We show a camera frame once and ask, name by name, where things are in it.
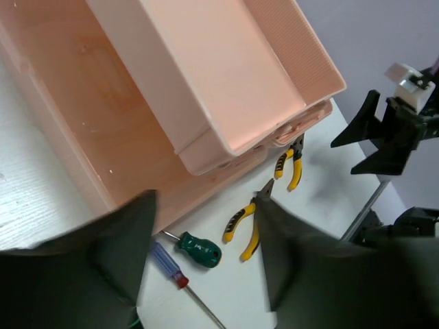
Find blue red long screwdriver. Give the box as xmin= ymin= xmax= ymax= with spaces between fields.
xmin=150 ymin=240 xmax=226 ymax=329

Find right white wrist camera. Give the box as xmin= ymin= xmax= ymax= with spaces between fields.
xmin=385 ymin=63 xmax=436 ymax=114

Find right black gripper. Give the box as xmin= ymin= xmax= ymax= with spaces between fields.
xmin=331 ymin=90 xmax=438 ymax=176

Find yellow needle-nose pliers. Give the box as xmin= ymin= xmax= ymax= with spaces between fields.
xmin=273 ymin=132 xmax=306 ymax=192

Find green orange stubby screwdriver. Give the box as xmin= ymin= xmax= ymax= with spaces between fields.
xmin=160 ymin=230 xmax=222 ymax=269

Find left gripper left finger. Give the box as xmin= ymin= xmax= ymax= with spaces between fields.
xmin=1 ymin=190 xmax=156 ymax=328

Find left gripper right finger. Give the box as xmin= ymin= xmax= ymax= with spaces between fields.
xmin=254 ymin=197 xmax=438 ymax=328

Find yellow combination pliers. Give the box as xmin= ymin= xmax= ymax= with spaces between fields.
xmin=222 ymin=178 xmax=274 ymax=263

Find pink plastic toolbox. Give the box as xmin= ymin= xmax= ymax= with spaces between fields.
xmin=1 ymin=1 xmax=346 ymax=230

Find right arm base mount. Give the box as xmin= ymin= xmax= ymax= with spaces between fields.
xmin=348 ymin=207 xmax=438 ymax=247

